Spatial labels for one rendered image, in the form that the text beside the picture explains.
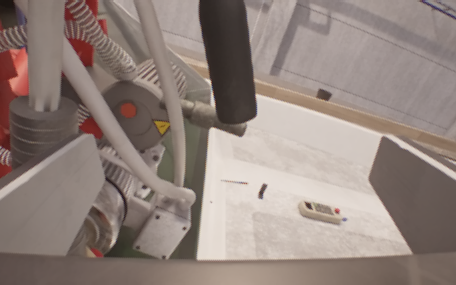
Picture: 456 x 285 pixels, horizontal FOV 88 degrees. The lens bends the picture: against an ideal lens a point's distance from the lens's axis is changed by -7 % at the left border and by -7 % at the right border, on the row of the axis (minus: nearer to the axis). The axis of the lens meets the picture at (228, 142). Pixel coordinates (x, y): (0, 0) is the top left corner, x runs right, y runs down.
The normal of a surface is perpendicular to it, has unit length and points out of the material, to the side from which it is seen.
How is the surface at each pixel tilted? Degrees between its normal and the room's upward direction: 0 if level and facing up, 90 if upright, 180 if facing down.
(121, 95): 90
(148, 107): 90
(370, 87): 90
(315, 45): 90
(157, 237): 82
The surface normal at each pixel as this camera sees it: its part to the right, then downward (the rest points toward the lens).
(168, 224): 0.15, 0.37
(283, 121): -0.06, 0.46
